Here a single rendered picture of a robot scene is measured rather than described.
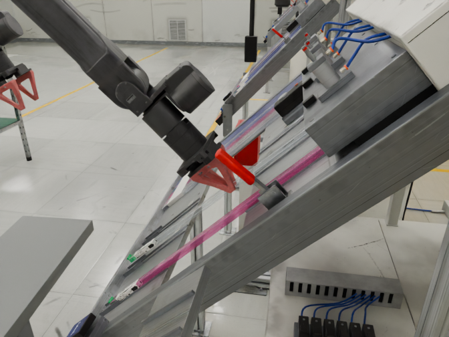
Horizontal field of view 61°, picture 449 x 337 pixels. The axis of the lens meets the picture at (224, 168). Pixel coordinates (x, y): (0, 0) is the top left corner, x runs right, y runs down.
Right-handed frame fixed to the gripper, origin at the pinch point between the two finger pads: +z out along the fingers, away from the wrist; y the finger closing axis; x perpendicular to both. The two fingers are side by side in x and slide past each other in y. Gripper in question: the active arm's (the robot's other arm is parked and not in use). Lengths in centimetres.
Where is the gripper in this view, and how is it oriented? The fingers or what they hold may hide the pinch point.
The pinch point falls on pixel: (230, 186)
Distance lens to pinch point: 69.9
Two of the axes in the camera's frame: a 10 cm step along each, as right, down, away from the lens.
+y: 1.7, -4.3, 8.9
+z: 6.8, 7.0, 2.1
